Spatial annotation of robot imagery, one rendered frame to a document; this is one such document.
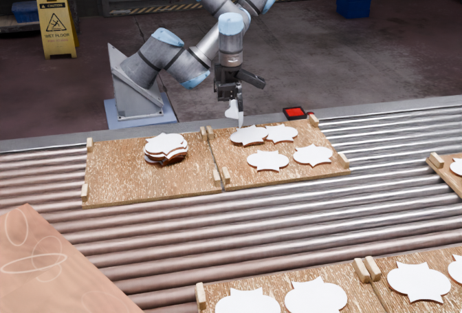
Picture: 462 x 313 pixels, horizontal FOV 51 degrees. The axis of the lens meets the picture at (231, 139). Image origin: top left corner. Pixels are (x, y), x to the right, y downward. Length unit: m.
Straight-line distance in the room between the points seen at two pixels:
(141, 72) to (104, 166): 0.47
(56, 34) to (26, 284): 4.07
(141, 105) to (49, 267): 0.97
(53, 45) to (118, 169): 3.56
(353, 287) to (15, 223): 0.82
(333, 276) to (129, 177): 0.69
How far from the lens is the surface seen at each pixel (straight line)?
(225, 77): 1.56
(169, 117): 1.99
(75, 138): 1.83
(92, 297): 1.07
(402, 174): 1.66
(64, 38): 5.04
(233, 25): 1.48
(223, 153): 1.63
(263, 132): 1.70
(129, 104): 1.96
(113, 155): 1.66
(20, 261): 1.19
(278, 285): 1.20
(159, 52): 1.91
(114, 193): 1.49
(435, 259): 1.35
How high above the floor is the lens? 1.83
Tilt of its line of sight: 32 degrees down
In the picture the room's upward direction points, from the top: straight up
